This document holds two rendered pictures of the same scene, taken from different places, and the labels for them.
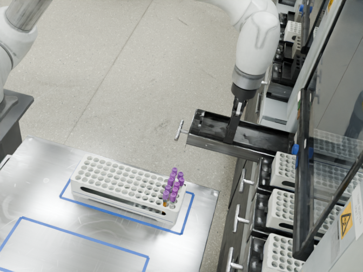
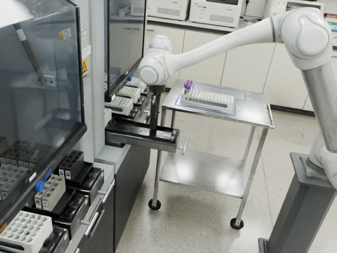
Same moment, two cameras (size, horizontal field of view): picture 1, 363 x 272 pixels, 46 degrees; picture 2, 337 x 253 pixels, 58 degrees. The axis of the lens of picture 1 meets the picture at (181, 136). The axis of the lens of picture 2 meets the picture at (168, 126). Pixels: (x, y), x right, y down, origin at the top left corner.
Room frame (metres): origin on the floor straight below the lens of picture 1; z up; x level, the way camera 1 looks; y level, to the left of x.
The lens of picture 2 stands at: (2.30, -0.04, 1.57)
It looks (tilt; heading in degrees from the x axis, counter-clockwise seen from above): 30 degrees down; 182
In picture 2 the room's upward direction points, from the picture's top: 7 degrees clockwise
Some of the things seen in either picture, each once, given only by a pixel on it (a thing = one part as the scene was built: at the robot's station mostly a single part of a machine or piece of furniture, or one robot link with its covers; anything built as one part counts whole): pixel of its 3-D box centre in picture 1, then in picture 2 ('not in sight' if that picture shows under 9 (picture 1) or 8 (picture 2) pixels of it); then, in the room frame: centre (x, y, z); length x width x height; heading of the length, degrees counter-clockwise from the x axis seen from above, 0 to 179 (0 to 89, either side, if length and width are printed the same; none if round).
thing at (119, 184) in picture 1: (129, 188); (206, 100); (0.70, 0.11, 0.85); 0.30 x 0.10 x 0.06; 83
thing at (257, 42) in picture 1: (258, 39); (159, 54); (1.03, -0.16, 1.18); 0.13 x 0.11 x 0.16; 177
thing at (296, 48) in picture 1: (296, 48); (54, 194); (1.60, -0.41, 0.85); 0.12 x 0.02 x 0.06; 176
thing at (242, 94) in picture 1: (242, 94); (156, 92); (1.02, -0.15, 1.00); 0.08 x 0.07 x 0.09; 175
